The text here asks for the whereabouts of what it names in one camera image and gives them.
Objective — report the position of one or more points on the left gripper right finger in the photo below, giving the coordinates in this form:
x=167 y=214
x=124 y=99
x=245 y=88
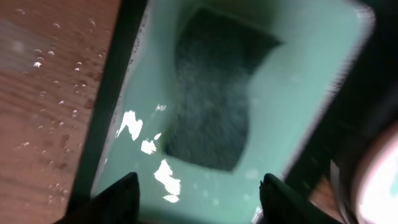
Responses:
x=282 y=205

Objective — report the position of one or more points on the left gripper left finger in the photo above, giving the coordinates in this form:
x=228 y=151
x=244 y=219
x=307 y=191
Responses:
x=118 y=204

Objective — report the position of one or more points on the white plate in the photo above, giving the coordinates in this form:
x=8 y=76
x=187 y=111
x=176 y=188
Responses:
x=374 y=189

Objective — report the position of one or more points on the dark green scrub sponge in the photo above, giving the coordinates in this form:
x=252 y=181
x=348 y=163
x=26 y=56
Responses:
x=216 y=57

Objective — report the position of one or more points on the round black tray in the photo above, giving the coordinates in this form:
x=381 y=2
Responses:
x=365 y=107

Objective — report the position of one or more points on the rectangular green soapy tray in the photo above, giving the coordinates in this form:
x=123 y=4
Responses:
x=289 y=93

